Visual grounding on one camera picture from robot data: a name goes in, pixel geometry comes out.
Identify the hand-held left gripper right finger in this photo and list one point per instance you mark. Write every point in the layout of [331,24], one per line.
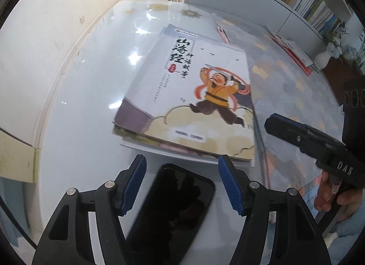
[231,185]

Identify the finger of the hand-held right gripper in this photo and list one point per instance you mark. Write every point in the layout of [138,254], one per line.
[290,132]

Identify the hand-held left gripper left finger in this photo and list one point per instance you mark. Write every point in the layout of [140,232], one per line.
[134,185]

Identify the red donkey cover book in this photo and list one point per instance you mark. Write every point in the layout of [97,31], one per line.
[308,70]

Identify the white yellow-robed warrior book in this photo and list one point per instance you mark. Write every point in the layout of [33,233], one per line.
[176,88]

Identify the row of shelved books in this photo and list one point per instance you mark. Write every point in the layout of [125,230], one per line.
[313,8]

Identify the person's right hand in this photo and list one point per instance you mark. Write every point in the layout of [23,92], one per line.
[320,196]

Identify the black smartphone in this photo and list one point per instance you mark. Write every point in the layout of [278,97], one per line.
[176,202]

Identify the brown wooden cabinet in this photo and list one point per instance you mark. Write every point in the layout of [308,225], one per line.
[335,82]

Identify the person's blue fleece garment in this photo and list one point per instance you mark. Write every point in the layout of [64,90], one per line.
[348,233]

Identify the white ceramic vase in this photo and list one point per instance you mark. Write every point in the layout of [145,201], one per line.
[322,59]

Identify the white square-code back book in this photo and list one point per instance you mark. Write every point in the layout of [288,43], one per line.
[296,52]

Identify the blue white artificial flowers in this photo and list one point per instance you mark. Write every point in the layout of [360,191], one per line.
[336,45]

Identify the cream wooden panel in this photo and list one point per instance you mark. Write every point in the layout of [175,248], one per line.
[17,156]

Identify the white bookshelf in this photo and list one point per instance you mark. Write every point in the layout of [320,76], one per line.
[242,0]

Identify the white wall outlet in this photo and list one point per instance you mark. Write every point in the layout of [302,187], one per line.
[82,20]

